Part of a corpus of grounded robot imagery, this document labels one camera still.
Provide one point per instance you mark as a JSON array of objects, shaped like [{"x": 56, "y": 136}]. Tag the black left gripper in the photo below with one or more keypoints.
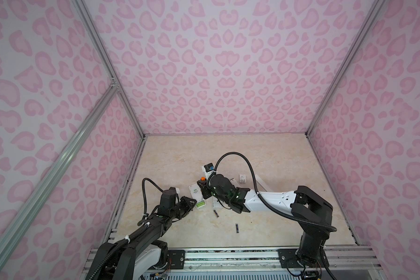
[{"x": 188, "y": 205}]

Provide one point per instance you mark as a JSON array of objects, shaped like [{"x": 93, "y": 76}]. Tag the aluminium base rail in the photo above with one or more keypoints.
[{"x": 238, "y": 263}]

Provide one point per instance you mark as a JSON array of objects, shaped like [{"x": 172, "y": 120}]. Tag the small white remote control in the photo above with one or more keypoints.
[{"x": 215, "y": 204}]

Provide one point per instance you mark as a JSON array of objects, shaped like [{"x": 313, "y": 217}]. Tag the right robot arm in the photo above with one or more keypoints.
[{"x": 313, "y": 213}]

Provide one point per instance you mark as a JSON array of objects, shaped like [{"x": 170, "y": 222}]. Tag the aluminium corner frame post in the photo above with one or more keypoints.
[{"x": 91, "y": 29}]

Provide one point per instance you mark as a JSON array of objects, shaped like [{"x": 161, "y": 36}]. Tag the right rear aluminium frame post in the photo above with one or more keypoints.
[{"x": 368, "y": 24}]

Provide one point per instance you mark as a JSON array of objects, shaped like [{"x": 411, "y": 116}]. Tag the white remote with green buttons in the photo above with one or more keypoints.
[{"x": 197, "y": 195}]

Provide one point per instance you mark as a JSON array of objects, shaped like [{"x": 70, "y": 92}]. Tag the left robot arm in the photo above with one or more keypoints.
[{"x": 141, "y": 250}]

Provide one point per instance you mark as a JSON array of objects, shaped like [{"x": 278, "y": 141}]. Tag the white battery cover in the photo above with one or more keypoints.
[{"x": 263, "y": 184}]

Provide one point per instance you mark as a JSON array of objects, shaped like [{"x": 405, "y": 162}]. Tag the diagonal aluminium frame bar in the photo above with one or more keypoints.
[{"x": 24, "y": 218}]

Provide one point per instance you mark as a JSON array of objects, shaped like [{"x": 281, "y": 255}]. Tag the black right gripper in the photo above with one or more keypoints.
[{"x": 205, "y": 186}]

